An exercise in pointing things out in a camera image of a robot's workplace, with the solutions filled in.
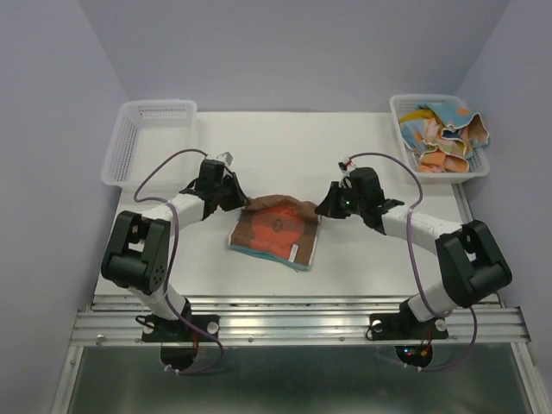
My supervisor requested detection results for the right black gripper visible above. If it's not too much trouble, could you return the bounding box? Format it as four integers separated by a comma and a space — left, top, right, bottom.
313, 181, 365, 218

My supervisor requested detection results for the brown orange towel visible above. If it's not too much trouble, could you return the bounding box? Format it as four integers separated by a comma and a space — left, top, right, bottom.
229, 195, 320, 272

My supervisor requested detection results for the blue yellow tiger towel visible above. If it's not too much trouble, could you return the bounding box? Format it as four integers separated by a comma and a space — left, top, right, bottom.
398, 108, 436, 124

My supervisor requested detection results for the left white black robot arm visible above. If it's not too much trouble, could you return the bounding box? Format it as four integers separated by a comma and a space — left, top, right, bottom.
101, 153, 248, 340

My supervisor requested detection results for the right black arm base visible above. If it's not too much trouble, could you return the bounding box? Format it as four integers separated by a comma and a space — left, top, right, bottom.
365, 302, 449, 342

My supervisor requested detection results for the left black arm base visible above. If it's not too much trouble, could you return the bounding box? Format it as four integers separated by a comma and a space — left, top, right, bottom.
135, 314, 220, 343

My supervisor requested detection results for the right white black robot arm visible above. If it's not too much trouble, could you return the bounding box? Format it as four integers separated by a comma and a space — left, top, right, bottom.
316, 163, 512, 336

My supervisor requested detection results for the left white plastic basket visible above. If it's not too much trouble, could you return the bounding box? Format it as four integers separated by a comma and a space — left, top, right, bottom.
101, 99, 200, 192

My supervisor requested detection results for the white plastic basket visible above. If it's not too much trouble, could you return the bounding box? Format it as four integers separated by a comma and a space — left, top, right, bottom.
389, 94, 490, 184
101, 99, 200, 192

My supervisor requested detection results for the orange pink patterned towel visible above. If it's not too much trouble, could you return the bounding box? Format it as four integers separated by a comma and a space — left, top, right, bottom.
400, 130, 476, 173

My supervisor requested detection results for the light blue spotted towel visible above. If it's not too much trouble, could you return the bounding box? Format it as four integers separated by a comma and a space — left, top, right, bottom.
398, 102, 490, 157

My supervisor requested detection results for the right white plastic basket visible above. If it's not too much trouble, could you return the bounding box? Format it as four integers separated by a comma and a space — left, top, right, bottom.
389, 94, 490, 184

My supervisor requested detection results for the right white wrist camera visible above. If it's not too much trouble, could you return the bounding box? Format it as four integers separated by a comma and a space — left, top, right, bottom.
338, 157, 356, 188

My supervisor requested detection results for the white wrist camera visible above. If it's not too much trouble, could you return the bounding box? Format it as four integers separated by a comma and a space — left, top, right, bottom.
338, 157, 356, 188
206, 152, 234, 167

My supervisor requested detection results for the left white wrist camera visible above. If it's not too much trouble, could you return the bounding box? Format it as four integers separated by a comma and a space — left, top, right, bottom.
206, 152, 234, 167

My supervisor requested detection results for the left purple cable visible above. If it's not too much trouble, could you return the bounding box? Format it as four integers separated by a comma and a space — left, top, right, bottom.
133, 148, 225, 375

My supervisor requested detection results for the purple cable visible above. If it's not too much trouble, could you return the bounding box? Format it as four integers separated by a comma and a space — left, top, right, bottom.
133, 148, 225, 375
342, 151, 478, 373

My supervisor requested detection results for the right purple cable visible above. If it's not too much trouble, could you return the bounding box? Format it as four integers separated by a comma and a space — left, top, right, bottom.
342, 151, 478, 373

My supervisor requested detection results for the aluminium mounting rail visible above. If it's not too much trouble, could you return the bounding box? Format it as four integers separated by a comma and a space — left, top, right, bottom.
70, 295, 530, 348

